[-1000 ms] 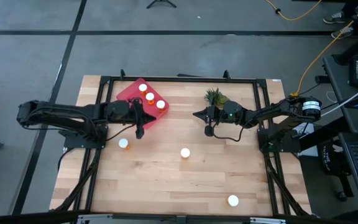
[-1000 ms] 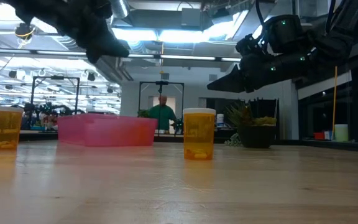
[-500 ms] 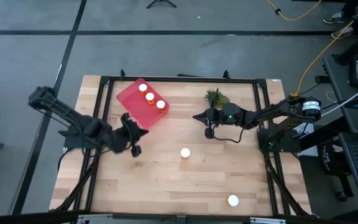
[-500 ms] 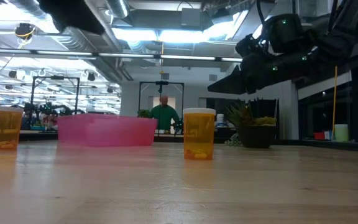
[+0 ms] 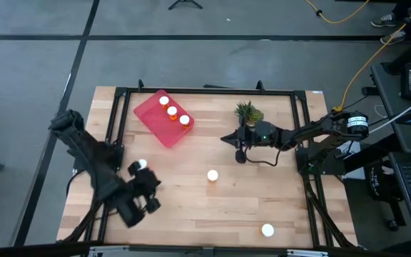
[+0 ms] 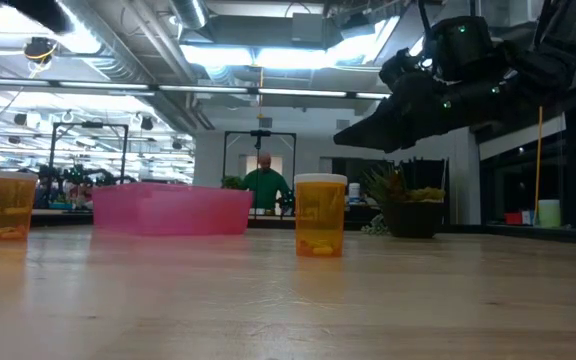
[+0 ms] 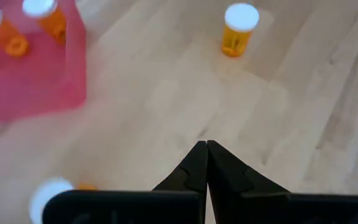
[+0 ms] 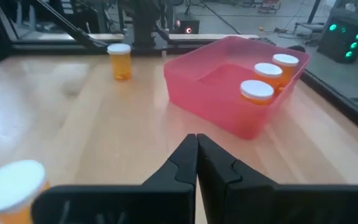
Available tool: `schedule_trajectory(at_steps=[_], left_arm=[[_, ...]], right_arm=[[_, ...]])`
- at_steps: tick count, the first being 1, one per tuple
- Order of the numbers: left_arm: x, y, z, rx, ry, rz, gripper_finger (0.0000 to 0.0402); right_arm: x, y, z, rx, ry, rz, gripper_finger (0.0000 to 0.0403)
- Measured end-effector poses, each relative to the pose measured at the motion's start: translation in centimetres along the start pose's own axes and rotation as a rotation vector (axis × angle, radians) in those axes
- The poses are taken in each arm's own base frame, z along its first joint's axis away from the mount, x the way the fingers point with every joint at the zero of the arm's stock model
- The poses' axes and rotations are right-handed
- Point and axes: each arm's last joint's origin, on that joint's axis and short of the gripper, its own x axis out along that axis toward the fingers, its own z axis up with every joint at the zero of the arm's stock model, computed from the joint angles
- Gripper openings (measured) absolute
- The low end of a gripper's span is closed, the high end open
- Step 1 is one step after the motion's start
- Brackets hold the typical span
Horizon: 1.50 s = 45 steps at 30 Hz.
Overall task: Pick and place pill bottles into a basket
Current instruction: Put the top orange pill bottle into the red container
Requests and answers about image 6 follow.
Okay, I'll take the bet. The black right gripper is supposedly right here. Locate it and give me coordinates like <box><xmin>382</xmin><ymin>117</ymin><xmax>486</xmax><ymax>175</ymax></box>
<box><xmin>333</xmin><ymin>16</ymin><xmax>525</xmax><ymax>155</ymax></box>

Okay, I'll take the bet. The person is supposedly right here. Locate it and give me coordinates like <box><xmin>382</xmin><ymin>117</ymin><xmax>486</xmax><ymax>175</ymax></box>
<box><xmin>240</xmin><ymin>152</ymin><xmax>294</xmax><ymax>211</ymax></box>

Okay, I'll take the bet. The pink plastic basket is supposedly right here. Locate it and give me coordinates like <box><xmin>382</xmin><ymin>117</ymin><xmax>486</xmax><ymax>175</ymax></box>
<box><xmin>91</xmin><ymin>182</ymin><xmax>254</xmax><ymax>237</ymax></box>

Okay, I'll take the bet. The potted succulent plant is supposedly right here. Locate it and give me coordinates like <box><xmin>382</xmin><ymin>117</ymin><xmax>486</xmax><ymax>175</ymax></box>
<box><xmin>361</xmin><ymin>162</ymin><xmax>448</xmax><ymax>240</ymax></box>

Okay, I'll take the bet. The pale green cup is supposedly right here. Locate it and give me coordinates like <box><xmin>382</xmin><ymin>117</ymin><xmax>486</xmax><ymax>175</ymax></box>
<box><xmin>537</xmin><ymin>199</ymin><xmax>562</xmax><ymax>229</ymax></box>

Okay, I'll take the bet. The long ceiling light strip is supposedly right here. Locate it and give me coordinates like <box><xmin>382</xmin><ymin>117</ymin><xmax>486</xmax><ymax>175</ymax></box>
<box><xmin>157</xmin><ymin>84</ymin><xmax>392</xmax><ymax>101</ymax></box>

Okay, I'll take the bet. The black round ceiling fixture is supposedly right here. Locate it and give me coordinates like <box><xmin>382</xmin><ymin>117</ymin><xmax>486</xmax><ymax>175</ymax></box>
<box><xmin>22</xmin><ymin>37</ymin><xmax>59</xmax><ymax>64</ymax></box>

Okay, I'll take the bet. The silver ventilation duct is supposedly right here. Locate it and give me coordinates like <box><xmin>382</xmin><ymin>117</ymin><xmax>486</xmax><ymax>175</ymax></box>
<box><xmin>170</xmin><ymin>0</ymin><xmax>210</xmax><ymax>31</ymax></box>

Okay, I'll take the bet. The orange pill bottle white cap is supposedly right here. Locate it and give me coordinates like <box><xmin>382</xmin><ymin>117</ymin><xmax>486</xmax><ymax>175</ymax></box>
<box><xmin>0</xmin><ymin>169</ymin><xmax>39</xmax><ymax>242</ymax></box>
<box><xmin>293</xmin><ymin>173</ymin><xmax>349</xmax><ymax>259</ymax></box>

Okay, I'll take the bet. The yellow pole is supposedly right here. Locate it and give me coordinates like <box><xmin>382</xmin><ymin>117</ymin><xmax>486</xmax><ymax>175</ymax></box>
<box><xmin>533</xmin><ymin>105</ymin><xmax>544</xmax><ymax>226</ymax></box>

